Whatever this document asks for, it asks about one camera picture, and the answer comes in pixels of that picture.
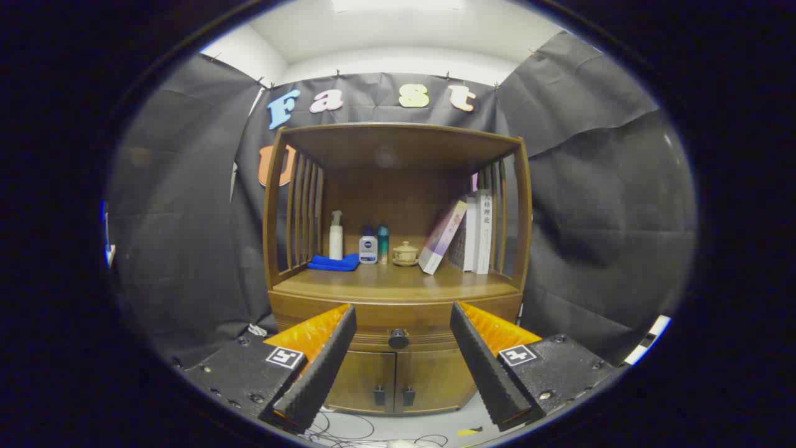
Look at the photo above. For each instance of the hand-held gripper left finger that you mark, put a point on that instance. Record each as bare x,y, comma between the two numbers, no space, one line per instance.
323,373

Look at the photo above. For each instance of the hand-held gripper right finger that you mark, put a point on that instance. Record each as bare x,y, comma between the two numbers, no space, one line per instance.
485,373

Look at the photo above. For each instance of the black drawer knob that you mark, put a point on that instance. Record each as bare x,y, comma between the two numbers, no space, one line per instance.
398,339

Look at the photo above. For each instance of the wooden drawer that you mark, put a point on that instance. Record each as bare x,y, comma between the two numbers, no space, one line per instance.
404,314

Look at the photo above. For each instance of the wooden cabinet door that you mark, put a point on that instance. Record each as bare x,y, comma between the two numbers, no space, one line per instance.
435,376
360,379

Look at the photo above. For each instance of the wooden countertop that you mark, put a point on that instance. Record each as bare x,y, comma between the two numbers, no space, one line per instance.
398,283

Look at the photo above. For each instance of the wooden cabinet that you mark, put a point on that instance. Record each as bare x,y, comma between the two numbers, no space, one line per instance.
398,146

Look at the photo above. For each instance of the yellow tape piece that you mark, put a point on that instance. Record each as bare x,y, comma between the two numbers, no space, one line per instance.
469,431

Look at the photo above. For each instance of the blue folded cloth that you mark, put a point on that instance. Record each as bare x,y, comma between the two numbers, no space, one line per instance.
333,262

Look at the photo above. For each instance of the white blue-capped lotion bottle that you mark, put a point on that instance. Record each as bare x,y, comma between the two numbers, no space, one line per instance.
368,249

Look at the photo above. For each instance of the white spray bottle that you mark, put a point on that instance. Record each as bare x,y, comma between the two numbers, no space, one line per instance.
336,239

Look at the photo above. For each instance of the patterned cover book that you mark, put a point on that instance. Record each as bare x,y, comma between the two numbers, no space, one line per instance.
471,236

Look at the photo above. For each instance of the purple white book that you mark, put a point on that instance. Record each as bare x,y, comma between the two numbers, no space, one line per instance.
441,239

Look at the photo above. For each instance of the teal bottle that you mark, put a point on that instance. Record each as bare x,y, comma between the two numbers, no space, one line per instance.
383,246

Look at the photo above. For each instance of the lidded ceramic teacup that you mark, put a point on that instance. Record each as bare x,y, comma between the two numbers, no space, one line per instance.
405,254

